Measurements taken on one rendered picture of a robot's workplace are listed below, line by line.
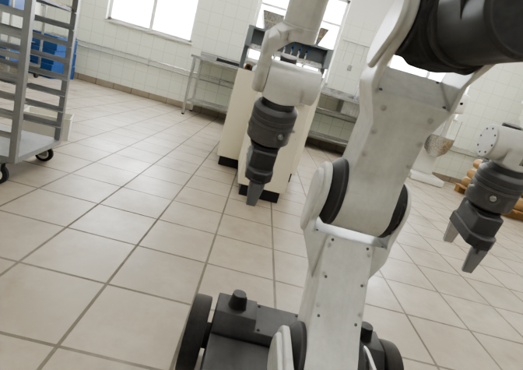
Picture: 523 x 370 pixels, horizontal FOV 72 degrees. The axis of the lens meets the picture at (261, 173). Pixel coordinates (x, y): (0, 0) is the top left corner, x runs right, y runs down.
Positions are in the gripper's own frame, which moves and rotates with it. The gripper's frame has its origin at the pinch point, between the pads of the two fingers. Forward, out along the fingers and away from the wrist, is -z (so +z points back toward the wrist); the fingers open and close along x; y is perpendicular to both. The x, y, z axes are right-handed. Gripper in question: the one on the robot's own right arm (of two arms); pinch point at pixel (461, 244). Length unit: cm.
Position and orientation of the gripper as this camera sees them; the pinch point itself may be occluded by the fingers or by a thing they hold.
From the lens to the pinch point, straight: 91.1
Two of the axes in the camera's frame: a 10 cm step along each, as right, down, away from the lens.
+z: 2.2, -8.8, -4.3
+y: -9.7, -2.4, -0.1
